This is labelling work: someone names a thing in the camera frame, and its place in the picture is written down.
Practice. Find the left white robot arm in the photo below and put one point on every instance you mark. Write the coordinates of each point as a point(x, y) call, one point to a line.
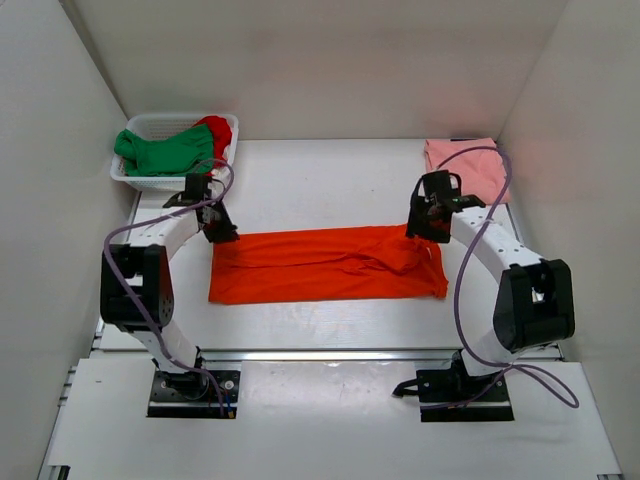
point(136, 291)

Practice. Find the white plastic basket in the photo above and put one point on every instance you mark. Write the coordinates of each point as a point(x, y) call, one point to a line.
point(161, 126)

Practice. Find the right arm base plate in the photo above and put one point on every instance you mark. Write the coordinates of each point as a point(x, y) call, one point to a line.
point(451, 394)

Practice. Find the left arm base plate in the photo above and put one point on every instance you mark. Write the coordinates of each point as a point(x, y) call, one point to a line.
point(189, 395)

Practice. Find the orange t-shirt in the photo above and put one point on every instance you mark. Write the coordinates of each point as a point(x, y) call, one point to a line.
point(355, 263)

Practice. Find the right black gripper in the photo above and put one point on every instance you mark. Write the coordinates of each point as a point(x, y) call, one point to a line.
point(416, 230)

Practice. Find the pink folded t-shirt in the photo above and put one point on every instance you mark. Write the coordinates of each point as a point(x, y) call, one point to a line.
point(480, 167)

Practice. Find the green t-shirt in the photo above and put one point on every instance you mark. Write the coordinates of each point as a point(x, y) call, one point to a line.
point(175, 156)

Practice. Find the red t-shirt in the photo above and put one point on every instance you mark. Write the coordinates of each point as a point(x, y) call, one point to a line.
point(220, 133)

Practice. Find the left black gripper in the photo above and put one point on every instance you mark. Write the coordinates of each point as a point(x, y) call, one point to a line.
point(228, 232)

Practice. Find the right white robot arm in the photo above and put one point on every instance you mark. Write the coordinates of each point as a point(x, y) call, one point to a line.
point(534, 304)

